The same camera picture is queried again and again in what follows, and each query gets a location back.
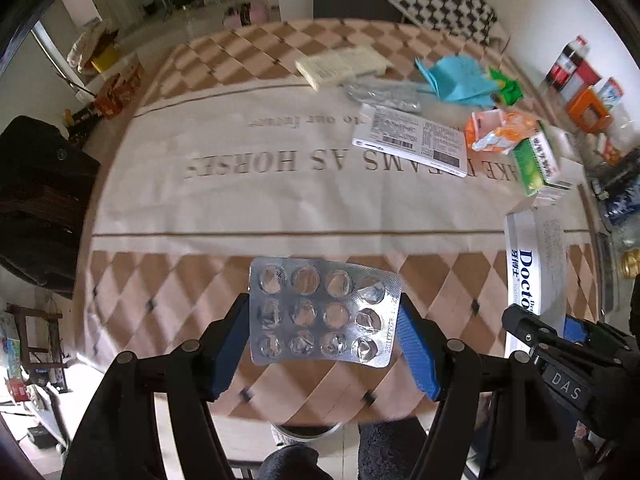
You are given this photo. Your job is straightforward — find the orange snack wrapper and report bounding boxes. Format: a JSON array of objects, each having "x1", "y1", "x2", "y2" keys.
[{"x1": 465, "y1": 109, "x2": 542, "y2": 156}]

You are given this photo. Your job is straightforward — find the pink bag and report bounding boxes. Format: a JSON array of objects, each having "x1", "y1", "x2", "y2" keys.
[{"x1": 222, "y1": 2, "x2": 281, "y2": 29}]

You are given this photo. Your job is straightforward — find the blue glass bottle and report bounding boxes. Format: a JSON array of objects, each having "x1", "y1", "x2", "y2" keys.
[{"x1": 600, "y1": 187, "x2": 640, "y2": 228}]

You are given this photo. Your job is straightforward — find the red-capped dark soda bottle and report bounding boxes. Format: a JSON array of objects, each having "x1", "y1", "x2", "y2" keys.
[{"x1": 546, "y1": 35, "x2": 592, "y2": 92}]

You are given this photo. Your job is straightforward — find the black white checkered cushion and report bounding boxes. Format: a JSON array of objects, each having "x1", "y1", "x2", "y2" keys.
[{"x1": 383, "y1": 0, "x2": 499, "y2": 44}]

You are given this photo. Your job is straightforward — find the silver twelve-cell blister pack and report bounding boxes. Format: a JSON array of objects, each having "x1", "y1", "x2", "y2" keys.
[{"x1": 247, "y1": 256, "x2": 403, "y2": 368}]

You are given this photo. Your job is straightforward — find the white flat cardboard box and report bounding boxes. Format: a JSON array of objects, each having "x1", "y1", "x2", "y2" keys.
[{"x1": 295, "y1": 45, "x2": 392, "y2": 92}]

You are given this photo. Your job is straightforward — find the black jacket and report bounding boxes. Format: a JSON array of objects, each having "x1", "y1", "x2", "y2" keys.
[{"x1": 0, "y1": 115, "x2": 104, "y2": 302}]

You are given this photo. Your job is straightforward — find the white round trash bin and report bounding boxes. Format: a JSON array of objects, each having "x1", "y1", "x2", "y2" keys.
[{"x1": 270, "y1": 421, "x2": 347, "y2": 447}]

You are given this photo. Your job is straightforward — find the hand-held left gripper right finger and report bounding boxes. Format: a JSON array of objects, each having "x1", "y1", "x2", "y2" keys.
[{"x1": 397, "y1": 295, "x2": 581, "y2": 480}]

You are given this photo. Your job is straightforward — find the white toothpaste box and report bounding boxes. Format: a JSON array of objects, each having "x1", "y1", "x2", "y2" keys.
[{"x1": 503, "y1": 207, "x2": 569, "y2": 361}]

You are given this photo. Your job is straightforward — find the green medicine box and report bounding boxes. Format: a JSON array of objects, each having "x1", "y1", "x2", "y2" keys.
[{"x1": 512, "y1": 122, "x2": 576, "y2": 197}]

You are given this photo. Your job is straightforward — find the wooden rack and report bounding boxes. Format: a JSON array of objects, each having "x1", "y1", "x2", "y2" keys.
[{"x1": 4, "y1": 302, "x2": 69, "y2": 392}]

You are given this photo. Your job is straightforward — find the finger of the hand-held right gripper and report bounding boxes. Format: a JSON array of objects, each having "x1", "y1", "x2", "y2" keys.
[
  {"x1": 564, "y1": 314, "x2": 602, "y2": 342},
  {"x1": 501, "y1": 303, "x2": 557, "y2": 350}
]

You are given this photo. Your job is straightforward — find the brown checkered lettered tablecloth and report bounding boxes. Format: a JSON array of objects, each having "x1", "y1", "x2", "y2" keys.
[{"x1": 75, "y1": 19, "x2": 617, "y2": 428}]

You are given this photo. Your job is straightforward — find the green plastic packet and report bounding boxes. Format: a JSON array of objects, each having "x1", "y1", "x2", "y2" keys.
[{"x1": 486, "y1": 66, "x2": 524, "y2": 107}]

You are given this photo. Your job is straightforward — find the red and white box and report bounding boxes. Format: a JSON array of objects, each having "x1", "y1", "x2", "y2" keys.
[{"x1": 560, "y1": 57, "x2": 602, "y2": 106}]

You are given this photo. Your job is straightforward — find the black spray can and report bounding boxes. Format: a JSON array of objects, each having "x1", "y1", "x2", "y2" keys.
[{"x1": 589, "y1": 152, "x2": 640, "y2": 193}]

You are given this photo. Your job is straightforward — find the yellow box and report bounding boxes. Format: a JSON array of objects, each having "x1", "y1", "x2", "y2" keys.
[{"x1": 89, "y1": 42, "x2": 124, "y2": 74}]

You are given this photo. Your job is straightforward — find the orange printed cardboard box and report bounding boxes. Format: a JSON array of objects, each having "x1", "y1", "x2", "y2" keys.
[{"x1": 92, "y1": 52, "x2": 144, "y2": 119}]

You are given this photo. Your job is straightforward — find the small blue white carton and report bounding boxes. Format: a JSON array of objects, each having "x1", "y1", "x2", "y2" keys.
[{"x1": 597, "y1": 77, "x2": 627, "y2": 112}]

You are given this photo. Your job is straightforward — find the white flat labelled packet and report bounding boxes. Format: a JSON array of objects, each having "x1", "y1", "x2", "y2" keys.
[{"x1": 351, "y1": 104, "x2": 469, "y2": 179}]

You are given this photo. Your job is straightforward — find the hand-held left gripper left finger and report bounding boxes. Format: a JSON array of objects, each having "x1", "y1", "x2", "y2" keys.
[{"x1": 60, "y1": 292, "x2": 251, "y2": 480}]

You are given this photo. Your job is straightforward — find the blue cloth glove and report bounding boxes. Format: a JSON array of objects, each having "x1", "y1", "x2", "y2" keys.
[{"x1": 414, "y1": 55, "x2": 497, "y2": 107}]

